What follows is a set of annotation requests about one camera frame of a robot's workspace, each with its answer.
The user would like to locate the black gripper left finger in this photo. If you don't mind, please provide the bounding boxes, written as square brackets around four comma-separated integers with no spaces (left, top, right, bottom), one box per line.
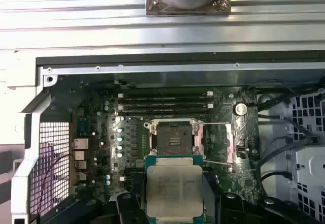
[40,172,148,224]

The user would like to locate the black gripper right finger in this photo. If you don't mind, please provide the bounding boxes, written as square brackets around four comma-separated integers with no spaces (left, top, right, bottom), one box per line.
[203,175,325,224]

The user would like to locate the silver CPU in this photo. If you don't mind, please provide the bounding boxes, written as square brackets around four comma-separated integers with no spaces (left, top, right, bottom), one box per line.
[144,154,204,224]

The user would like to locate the metal socket cover frame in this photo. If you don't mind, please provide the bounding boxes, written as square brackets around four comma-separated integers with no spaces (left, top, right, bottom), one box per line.
[193,122,235,166]

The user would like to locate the CPU socket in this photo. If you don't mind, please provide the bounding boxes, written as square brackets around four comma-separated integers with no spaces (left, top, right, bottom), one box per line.
[143,118,205,160]

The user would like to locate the RAM slot with black clips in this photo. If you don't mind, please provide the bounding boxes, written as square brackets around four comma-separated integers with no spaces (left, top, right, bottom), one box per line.
[121,97,211,103]
[123,109,211,115]

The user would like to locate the RAM slot with white clips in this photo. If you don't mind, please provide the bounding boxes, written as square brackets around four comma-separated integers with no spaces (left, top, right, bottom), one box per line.
[119,103,214,109]
[118,91,213,97]

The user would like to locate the perforated metal drive cage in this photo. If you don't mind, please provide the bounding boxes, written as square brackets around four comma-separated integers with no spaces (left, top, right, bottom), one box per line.
[288,89,325,224]

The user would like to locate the round silver coin battery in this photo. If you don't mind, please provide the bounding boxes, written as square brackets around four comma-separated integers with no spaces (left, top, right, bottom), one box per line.
[234,103,248,115]

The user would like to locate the green motherboard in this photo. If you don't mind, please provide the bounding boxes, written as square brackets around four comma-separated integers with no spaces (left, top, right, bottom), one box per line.
[68,86,259,204]

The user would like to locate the black and silver PC case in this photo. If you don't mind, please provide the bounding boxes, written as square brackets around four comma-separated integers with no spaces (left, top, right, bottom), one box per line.
[11,52,325,224]

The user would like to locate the black cable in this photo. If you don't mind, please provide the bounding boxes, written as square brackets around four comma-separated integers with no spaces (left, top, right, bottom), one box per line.
[281,116,318,144]
[255,134,318,202]

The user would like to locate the metal locking lever wire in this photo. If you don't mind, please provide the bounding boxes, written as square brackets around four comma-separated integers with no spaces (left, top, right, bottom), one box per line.
[202,159,233,171]

